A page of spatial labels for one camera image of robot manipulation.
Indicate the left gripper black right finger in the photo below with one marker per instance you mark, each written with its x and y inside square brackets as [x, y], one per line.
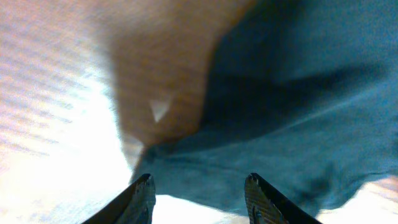
[266, 205]

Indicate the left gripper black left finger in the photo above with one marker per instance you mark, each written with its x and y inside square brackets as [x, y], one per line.
[134, 205]

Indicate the dark green t-shirt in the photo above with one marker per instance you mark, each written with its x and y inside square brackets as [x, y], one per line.
[303, 93]

